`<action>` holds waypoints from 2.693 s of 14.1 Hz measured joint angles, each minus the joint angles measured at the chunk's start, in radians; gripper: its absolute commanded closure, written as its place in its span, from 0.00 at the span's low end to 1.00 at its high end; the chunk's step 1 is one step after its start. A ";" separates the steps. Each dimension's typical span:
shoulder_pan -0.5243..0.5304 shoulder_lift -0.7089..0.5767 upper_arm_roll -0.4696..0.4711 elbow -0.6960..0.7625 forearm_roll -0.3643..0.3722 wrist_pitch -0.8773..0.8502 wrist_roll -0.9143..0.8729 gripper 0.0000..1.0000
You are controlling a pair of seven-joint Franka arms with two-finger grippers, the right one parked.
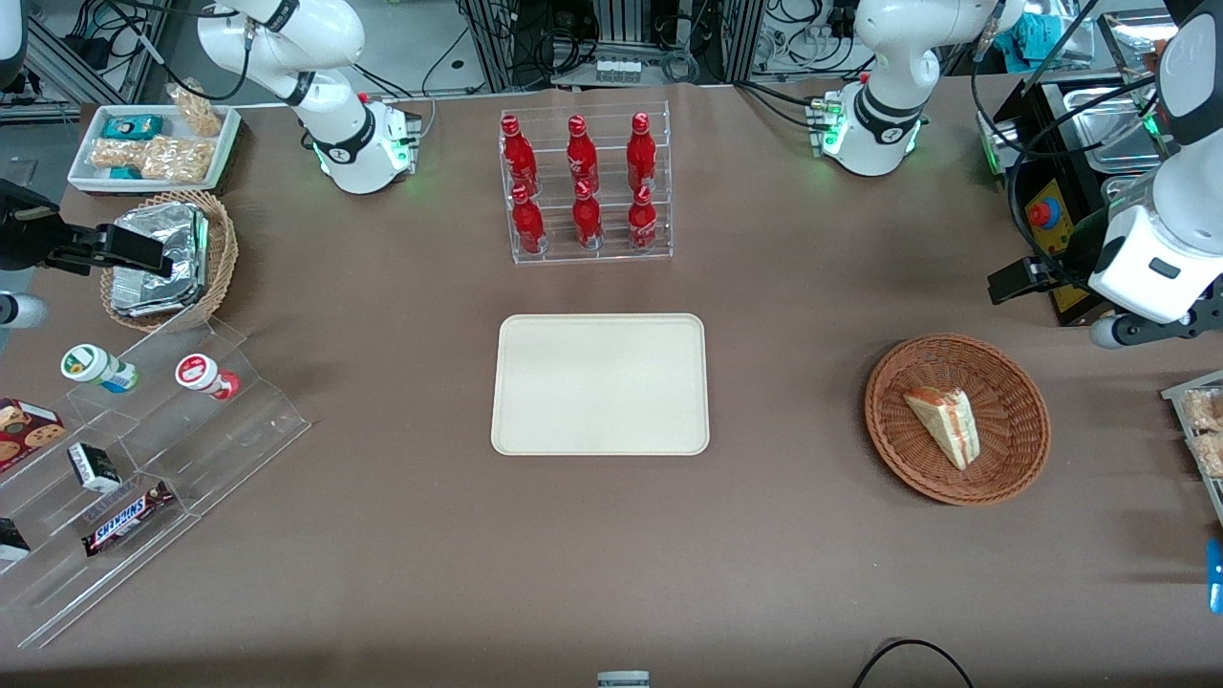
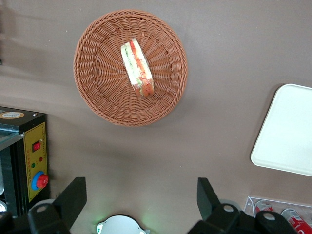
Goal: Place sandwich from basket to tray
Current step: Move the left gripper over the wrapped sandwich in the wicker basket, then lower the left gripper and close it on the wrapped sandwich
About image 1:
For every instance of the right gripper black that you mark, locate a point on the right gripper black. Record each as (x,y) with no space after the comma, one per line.
(27,236)

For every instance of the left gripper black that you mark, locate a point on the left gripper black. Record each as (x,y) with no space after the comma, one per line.
(1072,250)

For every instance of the triangular sandwich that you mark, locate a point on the triangular sandwich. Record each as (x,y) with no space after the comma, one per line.
(946,422)

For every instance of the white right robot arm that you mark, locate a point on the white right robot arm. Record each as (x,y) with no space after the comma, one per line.
(344,143)

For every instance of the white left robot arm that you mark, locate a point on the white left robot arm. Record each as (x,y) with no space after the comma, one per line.
(879,105)

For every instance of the white rectangular snack tray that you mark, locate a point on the white rectangular snack tray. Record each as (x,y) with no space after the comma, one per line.
(86,177)

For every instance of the deep tan wicker basket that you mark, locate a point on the deep tan wicker basket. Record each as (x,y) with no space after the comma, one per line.
(222,248)

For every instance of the round brown wicker basket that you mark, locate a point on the round brown wicker basket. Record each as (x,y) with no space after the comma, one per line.
(1008,430)

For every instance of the grey metal snack tray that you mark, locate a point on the grey metal snack tray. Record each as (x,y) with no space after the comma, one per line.
(1177,390)

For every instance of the beige plastic tray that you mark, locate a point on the beige plastic tray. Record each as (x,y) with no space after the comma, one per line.
(600,384)

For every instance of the foil wrapped package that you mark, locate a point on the foil wrapped package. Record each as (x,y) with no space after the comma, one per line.
(158,227)
(143,296)

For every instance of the black food warmer cabinet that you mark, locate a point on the black food warmer cabinet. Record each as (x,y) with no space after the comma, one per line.
(1051,244)

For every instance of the small teal packet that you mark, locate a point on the small teal packet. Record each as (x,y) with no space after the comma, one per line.
(124,173)

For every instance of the teal snack box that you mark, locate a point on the teal snack box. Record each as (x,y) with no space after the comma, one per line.
(132,127)

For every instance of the green lid yogurt cup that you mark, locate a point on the green lid yogurt cup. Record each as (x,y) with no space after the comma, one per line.
(86,364)

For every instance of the red lid yogurt cup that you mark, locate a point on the red lid yogurt cup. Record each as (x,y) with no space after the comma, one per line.
(199,372)

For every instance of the steel warmer pan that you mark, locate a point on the steel warmer pan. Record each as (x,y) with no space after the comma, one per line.
(1108,124)
(1129,191)

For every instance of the red cookie box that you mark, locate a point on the red cookie box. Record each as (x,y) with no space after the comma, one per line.
(24,432)

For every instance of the clear acrylic stepped stand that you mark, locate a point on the clear acrylic stepped stand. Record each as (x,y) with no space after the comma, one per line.
(220,449)

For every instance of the small black white carton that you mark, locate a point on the small black white carton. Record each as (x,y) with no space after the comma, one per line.
(93,468)

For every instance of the clear bag of puffed snacks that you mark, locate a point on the clear bag of puffed snacks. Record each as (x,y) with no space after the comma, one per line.
(1206,409)
(1210,455)

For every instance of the teal plastic bag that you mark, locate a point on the teal plastic bag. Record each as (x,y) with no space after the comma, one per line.
(1037,33)

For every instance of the Snickers chocolate bar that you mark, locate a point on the Snickers chocolate bar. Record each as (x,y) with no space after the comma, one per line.
(126,519)

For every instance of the black snack packet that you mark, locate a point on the black snack packet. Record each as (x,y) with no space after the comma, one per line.
(11,542)

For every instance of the blue plastic object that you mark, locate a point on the blue plastic object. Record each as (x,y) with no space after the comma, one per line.
(1216,576)

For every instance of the red cola bottle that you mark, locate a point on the red cola bottle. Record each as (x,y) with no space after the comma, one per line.
(582,158)
(642,222)
(587,220)
(527,225)
(641,155)
(519,158)

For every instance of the clear acrylic bottle rack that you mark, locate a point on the clear acrylic bottle rack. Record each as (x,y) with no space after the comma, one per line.
(611,260)

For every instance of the white multi socket strip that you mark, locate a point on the white multi socket strip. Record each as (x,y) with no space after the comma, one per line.
(617,70)

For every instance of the grey device edge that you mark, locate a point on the grey device edge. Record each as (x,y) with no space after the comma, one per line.
(623,679)

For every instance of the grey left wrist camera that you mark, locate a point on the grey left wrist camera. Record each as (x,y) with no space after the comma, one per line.
(1113,332)

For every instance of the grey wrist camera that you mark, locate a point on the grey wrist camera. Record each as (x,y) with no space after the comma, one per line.
(21,311)
(1113,332)

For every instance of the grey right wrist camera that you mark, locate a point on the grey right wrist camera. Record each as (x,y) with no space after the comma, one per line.
(21,311)

